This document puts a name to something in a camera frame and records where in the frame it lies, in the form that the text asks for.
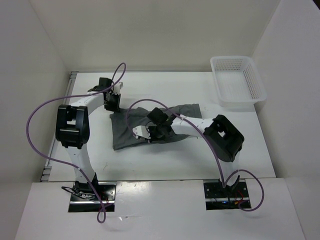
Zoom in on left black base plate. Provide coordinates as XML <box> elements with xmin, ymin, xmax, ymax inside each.
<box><xmin>62</xmin><ymin>182</ymin><xmax>116</xmax><ymax>213</ymax></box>

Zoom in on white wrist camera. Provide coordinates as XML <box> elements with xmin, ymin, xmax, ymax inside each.
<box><xmin>110</xmin><ymin>81</ymin><xmax>123</xmax><ymax>95</ymax></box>
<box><xmin>132</xmin><ymin>125</ymin><xmax>151</xmax><ymax>140</ymax></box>

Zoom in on white perforated plastic basket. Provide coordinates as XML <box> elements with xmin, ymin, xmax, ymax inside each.
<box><xmin>210</xmin><ymin>55</ymin><xmax>267</xmax><ymax>106</ymax></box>

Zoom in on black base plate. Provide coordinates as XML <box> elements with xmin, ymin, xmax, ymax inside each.
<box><xmin>203</xmin><ymin>180</ymin><xmax>252</xmax><ymax>211</ymax></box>
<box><xmin>62</xmin><ymin>182</ymin><xmax>116</xmax><ymax>213</ymax></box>

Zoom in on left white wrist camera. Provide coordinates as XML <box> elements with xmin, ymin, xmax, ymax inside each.
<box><xmin>110</xmin><ymin>81</ymin><xmax>123</xmax><ymax>95</ymax></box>

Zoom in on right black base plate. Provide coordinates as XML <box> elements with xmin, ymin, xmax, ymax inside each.
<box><xmin>203</xmin><ymin>180</ymin><xmax>252</xmax><ymax>211</ymax></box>

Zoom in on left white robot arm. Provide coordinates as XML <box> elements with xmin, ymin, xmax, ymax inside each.
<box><xmin>55</xmin><ymin>77</ymin><xmax>123</xmax><ymax>200</ymax></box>

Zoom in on grey shorts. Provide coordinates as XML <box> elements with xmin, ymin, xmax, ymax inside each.
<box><xmin>109</xmin><ymin>103</ymin><xmax>202</xmax><ymax>151</ymax></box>

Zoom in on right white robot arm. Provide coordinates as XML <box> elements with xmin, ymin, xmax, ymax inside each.
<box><xmin>146</xmin><ymin>107</ymin><xmax>245</xmax><ymax>197</ymax></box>

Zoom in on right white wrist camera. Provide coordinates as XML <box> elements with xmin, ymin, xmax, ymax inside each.
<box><xmin>132</xmin><ymin>125</ymin><xmax>151</xmax><ymax>140</ymax></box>

